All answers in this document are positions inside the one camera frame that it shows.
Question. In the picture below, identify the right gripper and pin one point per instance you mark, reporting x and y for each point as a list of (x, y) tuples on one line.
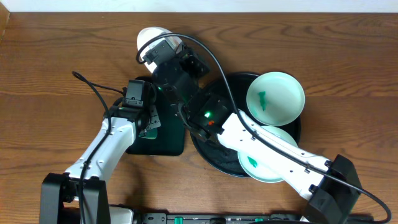
[(197, 61)]

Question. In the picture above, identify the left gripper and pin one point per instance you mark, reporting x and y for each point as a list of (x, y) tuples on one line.
[(152, 121)]

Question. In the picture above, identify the green sponge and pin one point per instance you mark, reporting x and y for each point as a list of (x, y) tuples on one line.
[(148, 133)]

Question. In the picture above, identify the white plate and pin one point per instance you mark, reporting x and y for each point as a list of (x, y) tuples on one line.
[(149, 33)]

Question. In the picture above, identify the light green plate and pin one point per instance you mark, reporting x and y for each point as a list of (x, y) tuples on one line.
[(261, 172), (275, 98)]

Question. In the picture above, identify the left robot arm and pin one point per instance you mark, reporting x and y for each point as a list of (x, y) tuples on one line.
[(79, 195)]

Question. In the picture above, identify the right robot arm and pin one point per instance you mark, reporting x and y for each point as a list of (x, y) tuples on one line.
[(330, 187)]

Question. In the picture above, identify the black rectangular tray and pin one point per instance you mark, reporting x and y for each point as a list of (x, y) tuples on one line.
[(171, 135)]

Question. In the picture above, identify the round black tray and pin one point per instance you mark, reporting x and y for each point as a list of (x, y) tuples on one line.
[(220, 157)]

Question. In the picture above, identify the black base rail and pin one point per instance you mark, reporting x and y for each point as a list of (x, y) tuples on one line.
[(163, 218)]

